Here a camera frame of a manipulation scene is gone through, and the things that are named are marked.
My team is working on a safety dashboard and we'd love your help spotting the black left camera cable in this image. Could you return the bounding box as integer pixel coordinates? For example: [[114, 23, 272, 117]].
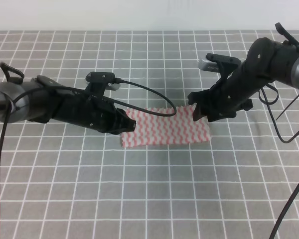
[[0, 77, 177, 239]]

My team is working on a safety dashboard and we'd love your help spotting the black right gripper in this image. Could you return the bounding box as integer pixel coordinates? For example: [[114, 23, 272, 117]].
[[187, 76, 253, 122]]

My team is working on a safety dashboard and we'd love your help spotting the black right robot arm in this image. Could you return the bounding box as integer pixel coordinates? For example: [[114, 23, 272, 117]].
[[188, 23, 299, 122]]

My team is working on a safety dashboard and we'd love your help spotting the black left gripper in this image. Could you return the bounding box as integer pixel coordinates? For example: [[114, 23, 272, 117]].
[[49, 89, 136, 135]]

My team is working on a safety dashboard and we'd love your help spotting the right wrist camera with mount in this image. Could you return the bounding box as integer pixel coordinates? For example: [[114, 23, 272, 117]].
[[198, 53, 242, 84]]

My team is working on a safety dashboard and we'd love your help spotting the pink white wavy towel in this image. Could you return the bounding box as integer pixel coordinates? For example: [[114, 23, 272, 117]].
[[121, 105, 211, 148]]

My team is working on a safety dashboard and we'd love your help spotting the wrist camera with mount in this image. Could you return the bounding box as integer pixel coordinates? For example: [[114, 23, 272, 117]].
[[198, 53, 242, 84], [85, 72, 121, 97]]

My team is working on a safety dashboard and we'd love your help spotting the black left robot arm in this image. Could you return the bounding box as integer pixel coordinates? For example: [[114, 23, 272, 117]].
[[0, 62, 136, 135]]

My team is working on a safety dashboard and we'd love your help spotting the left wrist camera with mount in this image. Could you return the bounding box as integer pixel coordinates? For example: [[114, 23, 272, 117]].
[[85, 72, 121, 97]]

